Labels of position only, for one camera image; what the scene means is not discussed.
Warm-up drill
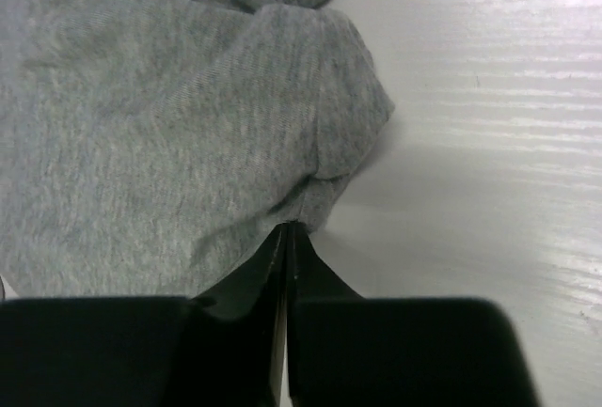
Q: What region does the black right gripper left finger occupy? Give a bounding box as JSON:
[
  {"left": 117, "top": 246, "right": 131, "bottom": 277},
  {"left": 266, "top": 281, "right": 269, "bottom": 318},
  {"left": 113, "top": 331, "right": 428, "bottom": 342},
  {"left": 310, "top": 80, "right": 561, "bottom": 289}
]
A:
[{"left": 1, "top": 226, "right": 287, "bottom": 406}]

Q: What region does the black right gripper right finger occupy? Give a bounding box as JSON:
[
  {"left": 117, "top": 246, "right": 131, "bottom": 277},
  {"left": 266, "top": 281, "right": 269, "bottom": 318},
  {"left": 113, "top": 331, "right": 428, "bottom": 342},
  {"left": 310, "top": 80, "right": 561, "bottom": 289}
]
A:
[{"left": 286, "top": 224, "right": 539, "bottom": 407}]

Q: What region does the grey adidas t-shirt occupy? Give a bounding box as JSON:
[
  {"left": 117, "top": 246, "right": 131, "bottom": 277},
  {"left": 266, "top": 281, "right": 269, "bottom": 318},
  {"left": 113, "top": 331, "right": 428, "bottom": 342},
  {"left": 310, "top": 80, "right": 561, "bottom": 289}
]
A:
[{"left": 1, "top": 0, "right": 394, "bottom": 297}]

